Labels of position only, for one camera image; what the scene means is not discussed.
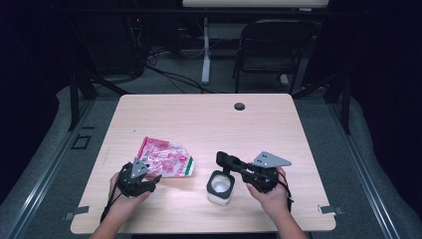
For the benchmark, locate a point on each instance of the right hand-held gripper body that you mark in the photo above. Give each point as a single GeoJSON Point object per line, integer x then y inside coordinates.
{"type": "Point", "coordinates": [262, 179]}

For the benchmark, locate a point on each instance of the aluminium floor rail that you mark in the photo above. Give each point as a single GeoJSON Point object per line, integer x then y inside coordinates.
{"type": "Point", "coordinates": [49, 176]}
{"type": "Point", "coordinates": [365, 172]}

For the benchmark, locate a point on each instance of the grey metal bracket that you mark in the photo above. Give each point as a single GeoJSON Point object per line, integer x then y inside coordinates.
{"type": "Point", "coordinates": [78, 211]}
{"type": "Point", "coordinates": [330, 209]}

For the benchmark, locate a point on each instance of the black metal stand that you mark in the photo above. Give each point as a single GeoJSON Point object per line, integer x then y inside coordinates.
{"type": "Point", "coordinates": [346, 106]}
{"type": "Point", "coordinates": [73, 99]}

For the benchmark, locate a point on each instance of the clear jar with black lid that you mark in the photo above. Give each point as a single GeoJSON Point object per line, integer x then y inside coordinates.
{"type": "Point", "coordinates": [217, 199]}

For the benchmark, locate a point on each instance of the dark computer tower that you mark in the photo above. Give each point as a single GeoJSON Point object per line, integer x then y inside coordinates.
{"type": "Point", "coordinates": [112, 46]}

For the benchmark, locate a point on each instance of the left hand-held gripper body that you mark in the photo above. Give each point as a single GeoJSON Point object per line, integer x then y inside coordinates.
{"type": "Point", "coordinates": [131, 186]}

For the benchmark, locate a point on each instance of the person's left hand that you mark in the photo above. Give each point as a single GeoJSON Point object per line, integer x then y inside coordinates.
{"type": "Point", "coordinates": [124, 205]}

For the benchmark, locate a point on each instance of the person's right hand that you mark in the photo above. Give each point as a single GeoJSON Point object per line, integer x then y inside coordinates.
{"type": "Point", "coordinates": [275, 204]}

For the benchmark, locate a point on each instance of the pink and white plastic bag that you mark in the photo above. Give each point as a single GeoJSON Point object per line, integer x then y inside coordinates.
{"type": "Point", "coordinates": [166, 156]}

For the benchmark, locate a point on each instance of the white desk leg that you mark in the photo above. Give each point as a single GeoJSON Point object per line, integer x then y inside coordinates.
{"type": "Point", "coordinates": [206, 59]}

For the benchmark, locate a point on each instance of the black folding chair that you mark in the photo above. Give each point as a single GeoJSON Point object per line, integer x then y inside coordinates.
{"type": "Point", "coordinates": [275, 33]}

